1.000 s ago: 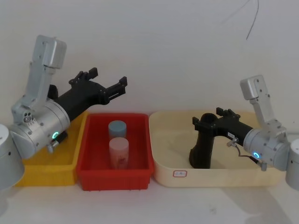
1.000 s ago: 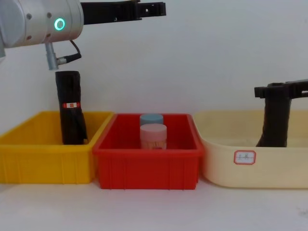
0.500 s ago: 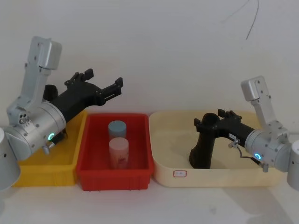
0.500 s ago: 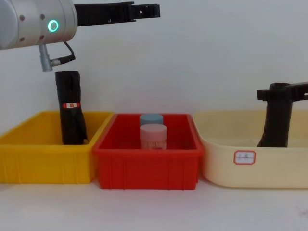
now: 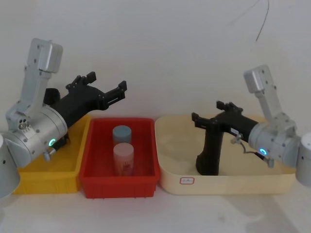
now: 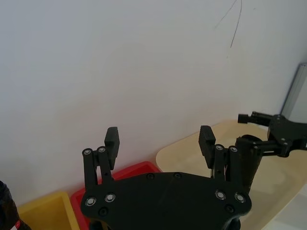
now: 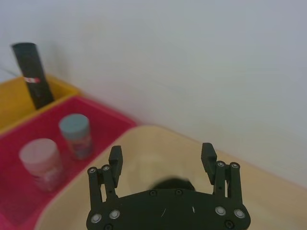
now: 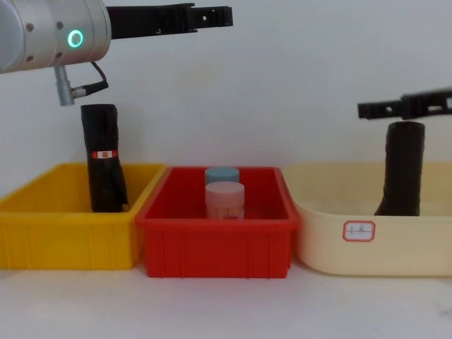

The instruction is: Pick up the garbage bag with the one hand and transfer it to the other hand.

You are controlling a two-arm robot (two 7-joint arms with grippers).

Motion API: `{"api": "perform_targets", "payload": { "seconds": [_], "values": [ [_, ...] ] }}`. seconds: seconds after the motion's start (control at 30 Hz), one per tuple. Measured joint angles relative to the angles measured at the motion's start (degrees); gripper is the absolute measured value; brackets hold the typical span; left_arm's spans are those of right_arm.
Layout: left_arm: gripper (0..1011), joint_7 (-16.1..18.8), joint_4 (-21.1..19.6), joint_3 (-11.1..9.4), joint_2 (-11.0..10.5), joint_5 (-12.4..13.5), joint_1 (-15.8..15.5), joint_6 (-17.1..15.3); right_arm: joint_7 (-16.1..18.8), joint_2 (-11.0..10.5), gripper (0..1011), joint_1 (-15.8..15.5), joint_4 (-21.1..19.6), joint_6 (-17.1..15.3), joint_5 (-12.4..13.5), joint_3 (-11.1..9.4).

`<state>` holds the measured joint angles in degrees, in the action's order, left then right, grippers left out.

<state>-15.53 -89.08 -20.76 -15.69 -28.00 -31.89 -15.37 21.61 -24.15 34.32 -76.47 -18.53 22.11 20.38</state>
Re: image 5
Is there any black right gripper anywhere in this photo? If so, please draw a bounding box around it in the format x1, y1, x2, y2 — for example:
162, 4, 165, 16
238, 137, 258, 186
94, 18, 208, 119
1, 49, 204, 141
191, 100, 259, 144

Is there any red plastic bin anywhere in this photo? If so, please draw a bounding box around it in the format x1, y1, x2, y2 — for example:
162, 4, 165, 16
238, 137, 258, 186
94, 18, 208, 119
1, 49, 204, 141
79, 117, 158, 200

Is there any white red-bordered label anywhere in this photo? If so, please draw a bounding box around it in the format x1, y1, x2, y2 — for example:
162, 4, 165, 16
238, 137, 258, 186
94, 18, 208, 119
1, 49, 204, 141
179, 176, 196, 185

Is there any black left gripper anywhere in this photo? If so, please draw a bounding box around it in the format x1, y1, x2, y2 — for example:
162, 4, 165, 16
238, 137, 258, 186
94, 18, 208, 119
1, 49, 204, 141
45, 71, 128, 130

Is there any blue-grey cylinder container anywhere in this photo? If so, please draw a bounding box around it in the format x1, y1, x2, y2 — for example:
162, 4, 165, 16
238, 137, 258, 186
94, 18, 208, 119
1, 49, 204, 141
112, 125, 133, 148

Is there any pink translucent cylinder container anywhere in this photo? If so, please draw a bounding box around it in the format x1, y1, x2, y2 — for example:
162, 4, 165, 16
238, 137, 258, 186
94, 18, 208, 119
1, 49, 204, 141
113, 143, 135, 177

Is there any cream plastic tray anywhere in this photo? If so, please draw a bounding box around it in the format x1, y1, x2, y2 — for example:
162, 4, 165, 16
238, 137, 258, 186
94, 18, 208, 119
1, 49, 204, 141
154, 114, 297, 196

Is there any left wrist cable plug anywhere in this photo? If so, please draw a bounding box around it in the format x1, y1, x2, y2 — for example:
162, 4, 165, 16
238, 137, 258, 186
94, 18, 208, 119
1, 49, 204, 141
43, 148, 56, 161

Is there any yellow plastic bin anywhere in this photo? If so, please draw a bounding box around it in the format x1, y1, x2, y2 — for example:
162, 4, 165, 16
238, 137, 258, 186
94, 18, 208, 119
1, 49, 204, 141
12, 114, 92, 195

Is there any thin right wrist cable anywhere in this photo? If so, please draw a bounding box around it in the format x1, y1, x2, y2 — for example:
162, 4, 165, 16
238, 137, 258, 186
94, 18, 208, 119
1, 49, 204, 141
230, 134, 275, 168

